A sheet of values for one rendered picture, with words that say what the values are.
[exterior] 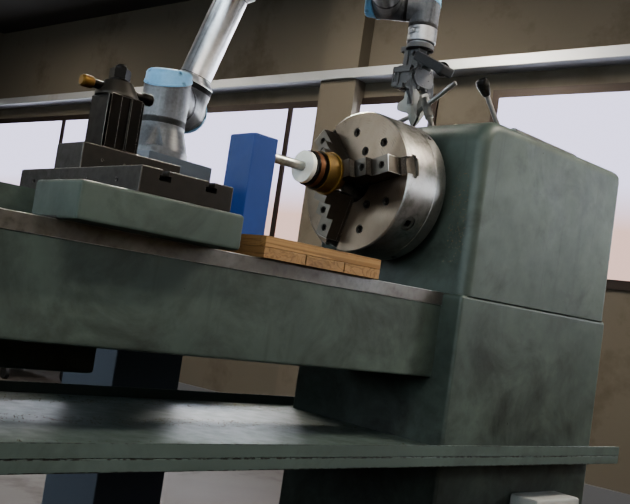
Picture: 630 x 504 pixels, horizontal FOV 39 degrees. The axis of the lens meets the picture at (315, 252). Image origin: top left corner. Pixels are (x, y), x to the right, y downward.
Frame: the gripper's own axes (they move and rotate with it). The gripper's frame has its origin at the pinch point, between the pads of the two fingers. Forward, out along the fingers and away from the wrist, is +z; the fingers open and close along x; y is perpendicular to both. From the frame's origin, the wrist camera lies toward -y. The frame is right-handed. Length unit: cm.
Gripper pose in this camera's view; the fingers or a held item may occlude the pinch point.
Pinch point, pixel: (415, 120)
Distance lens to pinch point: 230.7
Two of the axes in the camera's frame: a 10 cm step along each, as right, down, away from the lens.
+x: -7.2, -1.5, -6.7
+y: -6.7, -0.5, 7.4
